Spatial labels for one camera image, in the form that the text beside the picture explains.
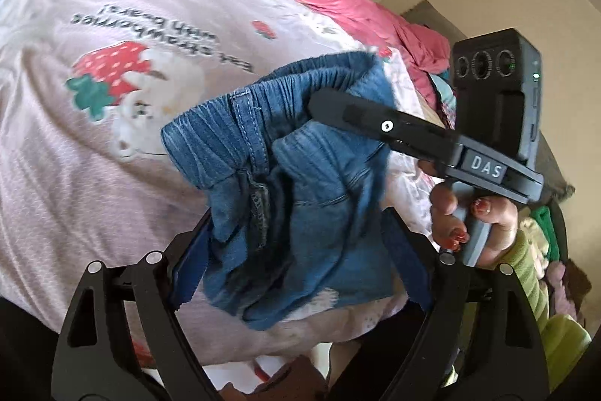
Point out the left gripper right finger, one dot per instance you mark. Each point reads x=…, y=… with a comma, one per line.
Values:
x=465, y=334

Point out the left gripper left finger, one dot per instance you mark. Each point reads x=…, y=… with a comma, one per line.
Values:
x=95, y=358

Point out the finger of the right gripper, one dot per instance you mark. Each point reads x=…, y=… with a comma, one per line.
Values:
x=401, y=131

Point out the blue denim pants lace hem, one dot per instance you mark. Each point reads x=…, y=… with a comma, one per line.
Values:
x=295, y=203

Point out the person right hand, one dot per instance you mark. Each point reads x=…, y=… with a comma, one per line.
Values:
x=450, y=233

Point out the person left hand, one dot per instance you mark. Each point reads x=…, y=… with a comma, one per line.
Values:
x=298, y=380

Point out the floral teal red pillow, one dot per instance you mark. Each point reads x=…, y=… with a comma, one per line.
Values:
x=445, y=98

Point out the pile of colourful clothes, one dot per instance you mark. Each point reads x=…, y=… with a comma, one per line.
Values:
x=567, y=284

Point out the pink strawberry print quilt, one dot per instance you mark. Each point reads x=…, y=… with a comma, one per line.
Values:
x=87, y=87

